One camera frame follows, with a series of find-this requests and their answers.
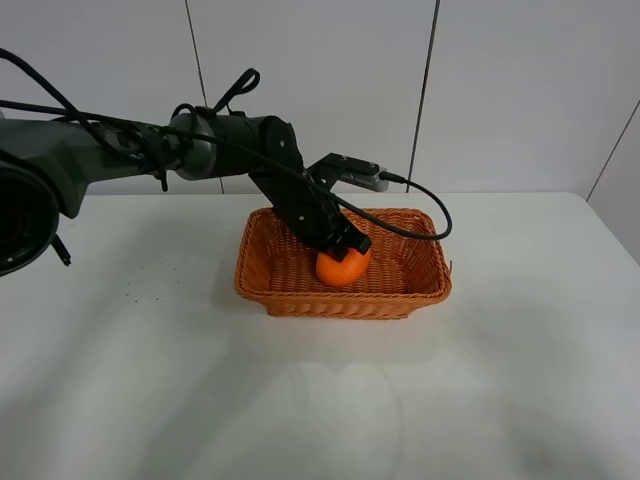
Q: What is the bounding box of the black camera cable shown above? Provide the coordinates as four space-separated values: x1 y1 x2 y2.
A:
0 48 454 242

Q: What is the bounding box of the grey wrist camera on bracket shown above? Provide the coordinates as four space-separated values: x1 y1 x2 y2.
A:
307 153 389 192

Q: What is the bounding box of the orange citrus fruit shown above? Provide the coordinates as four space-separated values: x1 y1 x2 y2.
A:
315 249 372 287

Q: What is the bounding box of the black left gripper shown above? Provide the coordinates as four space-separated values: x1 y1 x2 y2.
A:
249 116 372 262

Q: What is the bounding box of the orange wicker basket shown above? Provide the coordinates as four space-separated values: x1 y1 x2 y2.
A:
234 208 452 320

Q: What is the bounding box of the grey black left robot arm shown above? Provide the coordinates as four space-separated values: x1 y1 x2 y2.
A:
1 108 371 275

